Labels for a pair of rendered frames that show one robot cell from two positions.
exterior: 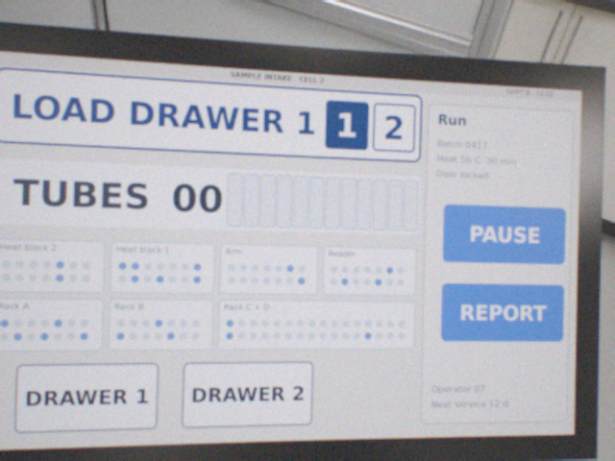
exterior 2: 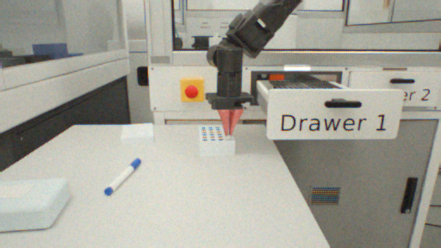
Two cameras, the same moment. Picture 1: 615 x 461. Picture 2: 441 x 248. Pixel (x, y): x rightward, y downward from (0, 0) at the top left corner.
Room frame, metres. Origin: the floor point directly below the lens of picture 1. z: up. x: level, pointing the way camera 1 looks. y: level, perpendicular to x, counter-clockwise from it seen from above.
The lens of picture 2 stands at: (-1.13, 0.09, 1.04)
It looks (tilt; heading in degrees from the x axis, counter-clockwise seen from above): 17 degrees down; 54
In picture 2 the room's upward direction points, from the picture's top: straight up
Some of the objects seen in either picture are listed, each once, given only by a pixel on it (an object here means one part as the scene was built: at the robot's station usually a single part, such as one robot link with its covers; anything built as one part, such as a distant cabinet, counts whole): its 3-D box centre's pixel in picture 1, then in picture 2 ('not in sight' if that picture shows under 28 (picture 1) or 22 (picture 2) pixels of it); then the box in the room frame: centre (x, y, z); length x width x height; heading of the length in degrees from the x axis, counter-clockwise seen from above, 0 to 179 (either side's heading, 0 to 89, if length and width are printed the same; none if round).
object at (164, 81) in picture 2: not in sight; (277, 71); (-0.07, 1.06, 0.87); 1.02 x 0.95 x 0.14; 145
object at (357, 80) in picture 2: not in sight; (393, 89); (-0.13, 0.51, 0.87); 0.29 x 0.02 x 0.11; 145
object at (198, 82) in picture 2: not in sight; (192, 89); (-0.66, 0.87, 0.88); 0.07 x 0.05 x 0.07; 145
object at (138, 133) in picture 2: not in sight; (137, 133); (-0.85, 0.87, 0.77); 0.13 x 0.09 x 0.02; 68
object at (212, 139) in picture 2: not in sight; (215, 139); (-0.72, 0.67, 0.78); 0.12 x 0.08 x 0.04; 59
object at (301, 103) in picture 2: not in sight; (333, 114); (-0.56, 0.44, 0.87); 0.29 x 0.02 x 0.11; 145
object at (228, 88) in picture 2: not in sight; (229, 87); (-0.72, 0.61, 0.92); 0.10 x 0.07 x 0.07; 155
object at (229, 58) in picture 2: not in sight; (228, 59); (-0.71, 0.62, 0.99); 0.07 x 0.06 x 0.07; 71
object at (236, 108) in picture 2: not in sight; (225, 116); (-0.72, 0.62, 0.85); 0.07 x 0.07 x 0.09; 65
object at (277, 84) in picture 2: not in sight; (306, 97); (-0.45, 0.60, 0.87); 0.22 x 0.18 x 0.06; 55
